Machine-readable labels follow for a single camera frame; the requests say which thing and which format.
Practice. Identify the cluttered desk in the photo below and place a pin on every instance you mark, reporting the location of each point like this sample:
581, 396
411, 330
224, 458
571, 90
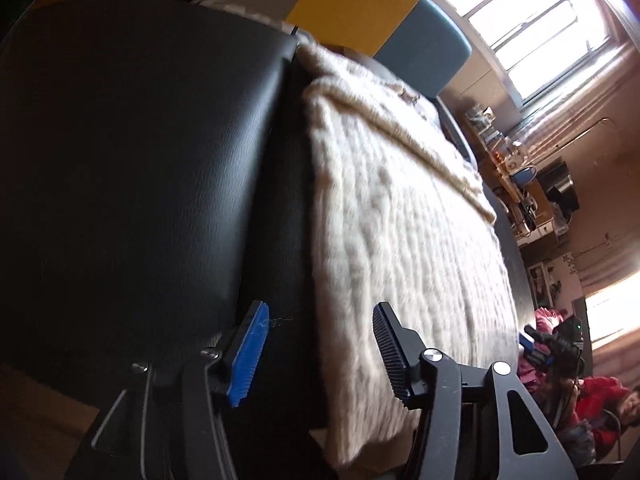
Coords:
520, 180

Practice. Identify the black appliance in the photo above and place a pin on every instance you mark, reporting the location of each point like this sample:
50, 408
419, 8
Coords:
560, 185

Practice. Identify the small shelf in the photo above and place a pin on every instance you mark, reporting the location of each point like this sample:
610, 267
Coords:
545, 285

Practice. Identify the white knitted sweater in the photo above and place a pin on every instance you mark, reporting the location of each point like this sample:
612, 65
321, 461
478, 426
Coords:
400, 235

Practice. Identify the black leather seat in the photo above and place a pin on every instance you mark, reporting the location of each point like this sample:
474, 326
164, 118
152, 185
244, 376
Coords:
125, 160

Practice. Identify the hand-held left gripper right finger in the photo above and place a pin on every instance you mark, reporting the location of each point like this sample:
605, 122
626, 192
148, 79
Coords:
392, 355

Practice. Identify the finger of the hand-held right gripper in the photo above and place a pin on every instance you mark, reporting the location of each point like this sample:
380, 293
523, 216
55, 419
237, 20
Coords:
534, 351

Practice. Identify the pink garment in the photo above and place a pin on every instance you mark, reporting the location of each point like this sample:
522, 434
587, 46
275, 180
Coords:
547, 317

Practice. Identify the grey yellow blue sofa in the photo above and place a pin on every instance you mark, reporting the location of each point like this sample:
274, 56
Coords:
350, 5

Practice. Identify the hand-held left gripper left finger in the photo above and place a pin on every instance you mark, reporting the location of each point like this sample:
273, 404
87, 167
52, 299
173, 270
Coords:
247, 355

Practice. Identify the bright window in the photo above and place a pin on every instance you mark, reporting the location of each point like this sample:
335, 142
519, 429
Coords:
525, 25
612, 310

